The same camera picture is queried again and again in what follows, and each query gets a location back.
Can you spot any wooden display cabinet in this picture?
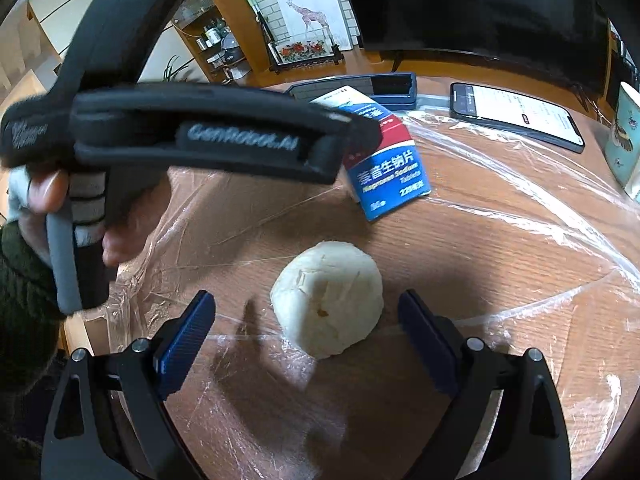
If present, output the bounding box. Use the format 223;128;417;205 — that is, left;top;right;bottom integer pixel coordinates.
170;0;282;86

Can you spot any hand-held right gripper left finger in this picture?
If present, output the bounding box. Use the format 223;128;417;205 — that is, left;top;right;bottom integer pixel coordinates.
40;290;217;480

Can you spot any dark blue flat case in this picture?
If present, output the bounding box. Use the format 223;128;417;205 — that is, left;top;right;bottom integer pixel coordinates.
286;72;418;109

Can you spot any giraffe picture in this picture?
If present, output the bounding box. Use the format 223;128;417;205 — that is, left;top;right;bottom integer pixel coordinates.
276;0;352;50

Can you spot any person's left hand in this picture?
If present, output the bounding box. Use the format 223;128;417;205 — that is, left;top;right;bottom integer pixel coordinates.
7;167;171;271

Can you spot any white tissue ball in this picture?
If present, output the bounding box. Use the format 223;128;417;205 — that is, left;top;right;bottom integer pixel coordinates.
270;241;385;359

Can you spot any clear plastic table sheet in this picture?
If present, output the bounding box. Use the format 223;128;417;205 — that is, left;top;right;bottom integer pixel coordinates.
102;74;640;480

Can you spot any long-leaved potted plant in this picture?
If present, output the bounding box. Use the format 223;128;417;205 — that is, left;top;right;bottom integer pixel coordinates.
161;54;202;84

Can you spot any white and blue medicine box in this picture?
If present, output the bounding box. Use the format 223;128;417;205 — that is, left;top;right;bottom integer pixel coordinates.
310;86;433;223

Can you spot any black television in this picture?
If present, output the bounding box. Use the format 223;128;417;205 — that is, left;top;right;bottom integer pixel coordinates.
332;0;622;99

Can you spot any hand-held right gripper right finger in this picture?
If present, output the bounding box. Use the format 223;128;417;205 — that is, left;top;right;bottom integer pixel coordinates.
397;289;573;480

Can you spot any framed flower painting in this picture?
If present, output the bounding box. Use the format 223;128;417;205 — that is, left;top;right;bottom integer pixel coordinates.
267;35;347;75

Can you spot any teal and white mug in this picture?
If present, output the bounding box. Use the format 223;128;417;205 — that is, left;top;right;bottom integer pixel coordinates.
604;81;640;202

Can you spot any black smartphone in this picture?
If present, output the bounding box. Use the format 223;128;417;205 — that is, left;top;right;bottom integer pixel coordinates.
448;82;586;154

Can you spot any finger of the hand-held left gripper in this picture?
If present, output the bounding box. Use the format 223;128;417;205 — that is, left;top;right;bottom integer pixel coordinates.
298;106;384;186

